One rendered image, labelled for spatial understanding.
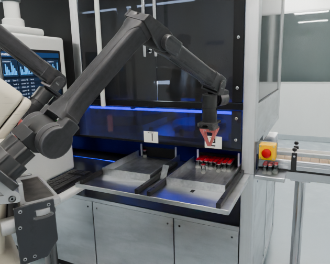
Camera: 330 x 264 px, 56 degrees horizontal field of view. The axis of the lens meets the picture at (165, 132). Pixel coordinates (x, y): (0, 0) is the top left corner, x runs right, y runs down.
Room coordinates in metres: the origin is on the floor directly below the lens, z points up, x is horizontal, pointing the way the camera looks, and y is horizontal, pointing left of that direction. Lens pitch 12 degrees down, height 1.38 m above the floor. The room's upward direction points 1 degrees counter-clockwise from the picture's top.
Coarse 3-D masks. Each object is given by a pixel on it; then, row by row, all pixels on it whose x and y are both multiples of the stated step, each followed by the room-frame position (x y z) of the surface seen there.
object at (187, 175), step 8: (192, 160) 1.56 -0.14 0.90; (184, 168) 1.46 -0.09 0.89; (192, 168) 1.48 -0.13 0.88; (240, 168) 1.42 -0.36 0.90; (168, 176) 1.29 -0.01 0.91; (176, 176) 1.37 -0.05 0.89; (184, 176) 1.37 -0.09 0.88; (192, 176) 1.37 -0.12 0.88; (200, 176) 1.37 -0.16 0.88; (208, 176) 1.36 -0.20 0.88; (216, 176) 1.36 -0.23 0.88; (224, 176) 1.36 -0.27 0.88; (232, 176) 1.27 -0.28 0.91; (168, 184) 1.27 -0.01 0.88; (176, 184) 1.26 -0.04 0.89; (184, 184) 1.24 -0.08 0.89; (192, 184) 1.23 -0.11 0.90; (200, 184) 1.21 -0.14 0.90; (208, 184) 1.20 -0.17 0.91; (216, 184) 1.18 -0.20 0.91; (224, 184) 1.26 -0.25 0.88
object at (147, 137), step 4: (144, 132) 1.62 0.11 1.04; (148, 132) 1.61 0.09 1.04; (152, 132) 1.60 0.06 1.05; (156, 132) 1.59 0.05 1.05; (144, 136) 1.62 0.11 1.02; (148, 136) 1.61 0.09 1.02; (156, 136) 1.59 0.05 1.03; (144, 140) 1.62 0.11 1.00; (148, 140) 1.61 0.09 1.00; (156, 140) 1.59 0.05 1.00
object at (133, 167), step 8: (136, 152) 1.71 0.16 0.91; (120, 160) 1.56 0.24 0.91; (128, 160) 1.63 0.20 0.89; (136, 160) 1.64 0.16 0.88; (144, 160) 1.64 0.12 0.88; (152, 160) 1.63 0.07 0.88; (160, 160) 1.63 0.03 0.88; (168, 160) 1.62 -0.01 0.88; (176, 160) 1.58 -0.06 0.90; (104, 168) 1.42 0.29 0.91; (112, 168) 1.49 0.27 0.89; (120, 168) 1.51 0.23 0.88; (128, 168) 1.51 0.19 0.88; (136, 168) 1.50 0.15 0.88; (144, 168) 1.50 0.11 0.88; (152, 168) 1.50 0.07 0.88; (160, 168) 1.41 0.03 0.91; (120, 176) 1.38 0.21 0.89; (128, 176) 1.36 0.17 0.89; (136, 176) 1.34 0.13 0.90; (144, 176) 1.33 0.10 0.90; (152, 176) 1.34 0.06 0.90
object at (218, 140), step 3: (210, 138) 1.46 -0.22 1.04; (216, 138) 1.45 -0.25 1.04; (219, 138) 1.44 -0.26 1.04; (213, 141) 1.45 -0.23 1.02; (216, 141) 1.45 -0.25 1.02; (219, 141) 1.44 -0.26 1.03; (213, 144) 1.45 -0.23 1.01; (216, 144) 1.45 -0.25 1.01; (219, 144) 1.44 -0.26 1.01; (207, 147) 1.47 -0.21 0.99; (210, 147) 1.46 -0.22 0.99; (213, 147) 1.45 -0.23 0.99; (216, 147) 1.45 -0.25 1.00; (219, 147) 1.44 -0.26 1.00
